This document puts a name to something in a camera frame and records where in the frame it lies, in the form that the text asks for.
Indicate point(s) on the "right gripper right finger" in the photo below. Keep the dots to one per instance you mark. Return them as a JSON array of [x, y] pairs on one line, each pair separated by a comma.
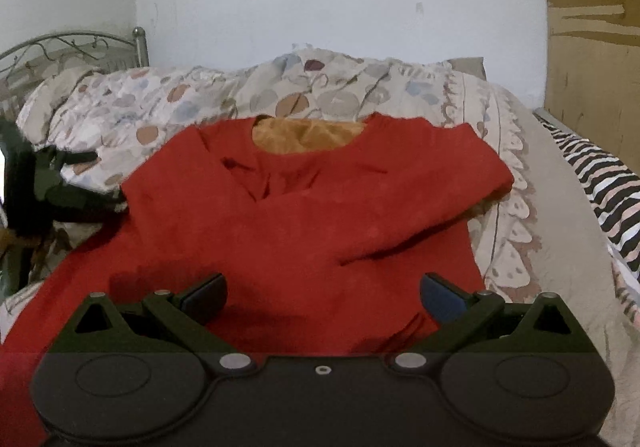
[[484, 323]]

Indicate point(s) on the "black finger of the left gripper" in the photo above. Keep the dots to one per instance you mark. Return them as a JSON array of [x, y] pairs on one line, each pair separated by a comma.
[[67, 203]]

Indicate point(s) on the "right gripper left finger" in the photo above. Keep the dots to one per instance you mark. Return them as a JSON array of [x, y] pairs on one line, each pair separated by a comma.
[[163, 334]]

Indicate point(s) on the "red shirt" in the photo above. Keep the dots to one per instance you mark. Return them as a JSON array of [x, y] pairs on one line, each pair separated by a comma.
[[323, 252]]

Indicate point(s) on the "beige pillow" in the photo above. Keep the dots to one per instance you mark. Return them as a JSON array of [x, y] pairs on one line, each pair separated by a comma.
[[34, 119]]

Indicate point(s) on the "patterned bed cover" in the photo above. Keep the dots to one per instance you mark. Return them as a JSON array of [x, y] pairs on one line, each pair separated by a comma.
[[541, 237]]

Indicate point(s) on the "metal bed headboard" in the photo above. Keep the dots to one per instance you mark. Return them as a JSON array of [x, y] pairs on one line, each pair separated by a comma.
[[27, 64]]

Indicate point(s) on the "striped black white cloth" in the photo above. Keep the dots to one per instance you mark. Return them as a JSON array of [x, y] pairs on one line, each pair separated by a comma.
[[611, 188]]

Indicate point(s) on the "orange garment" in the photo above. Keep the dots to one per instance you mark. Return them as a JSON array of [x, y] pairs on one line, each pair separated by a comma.
[[283, 136]]

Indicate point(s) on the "wooden wardrobe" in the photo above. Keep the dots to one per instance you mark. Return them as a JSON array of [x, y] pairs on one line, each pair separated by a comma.
[[593, 72]]

